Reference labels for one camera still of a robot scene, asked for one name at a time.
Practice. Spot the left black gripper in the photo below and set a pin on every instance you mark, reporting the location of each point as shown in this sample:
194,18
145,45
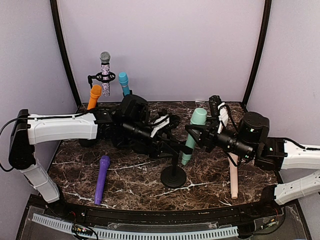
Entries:
155,150

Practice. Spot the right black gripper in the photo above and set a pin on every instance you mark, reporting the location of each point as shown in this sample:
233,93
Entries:
209,136

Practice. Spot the black round-base stand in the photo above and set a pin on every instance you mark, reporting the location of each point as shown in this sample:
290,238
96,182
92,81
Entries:
87,142
173,176

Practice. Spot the pale pink microphone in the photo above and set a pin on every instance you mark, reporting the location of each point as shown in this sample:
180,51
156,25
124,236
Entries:
233,176

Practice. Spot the purple microphone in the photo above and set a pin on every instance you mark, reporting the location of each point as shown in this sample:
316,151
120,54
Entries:
104,164

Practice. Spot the orange microphone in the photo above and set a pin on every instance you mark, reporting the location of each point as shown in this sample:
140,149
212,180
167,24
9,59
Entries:
95,94

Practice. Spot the black tripod shock-mount stand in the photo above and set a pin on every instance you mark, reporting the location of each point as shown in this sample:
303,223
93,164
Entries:
101,78

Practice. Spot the silver glitter microphone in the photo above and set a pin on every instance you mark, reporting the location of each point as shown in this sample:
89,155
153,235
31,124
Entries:
105,72

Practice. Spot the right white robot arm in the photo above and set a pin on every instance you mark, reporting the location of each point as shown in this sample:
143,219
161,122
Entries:
252,143

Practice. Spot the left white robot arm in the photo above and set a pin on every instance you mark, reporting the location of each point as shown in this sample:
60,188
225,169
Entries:
127,125

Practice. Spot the teal blue microphone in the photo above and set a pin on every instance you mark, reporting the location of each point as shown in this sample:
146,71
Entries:
124,82

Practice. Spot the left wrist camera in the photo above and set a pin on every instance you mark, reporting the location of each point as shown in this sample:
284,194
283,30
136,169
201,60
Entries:
165,121

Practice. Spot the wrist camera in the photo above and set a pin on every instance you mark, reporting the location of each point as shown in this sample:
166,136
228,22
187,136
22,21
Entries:
165,121
219,112

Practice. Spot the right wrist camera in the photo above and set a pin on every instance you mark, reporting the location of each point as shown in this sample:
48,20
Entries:
219,112

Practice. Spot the black front rail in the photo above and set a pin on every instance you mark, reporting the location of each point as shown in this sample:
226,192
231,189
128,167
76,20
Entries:
241,215

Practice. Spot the white slotted cable duct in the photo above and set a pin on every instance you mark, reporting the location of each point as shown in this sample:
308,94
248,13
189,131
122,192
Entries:
119,231

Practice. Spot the right black corner post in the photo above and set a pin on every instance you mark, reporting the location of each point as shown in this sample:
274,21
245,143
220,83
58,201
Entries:
258,52

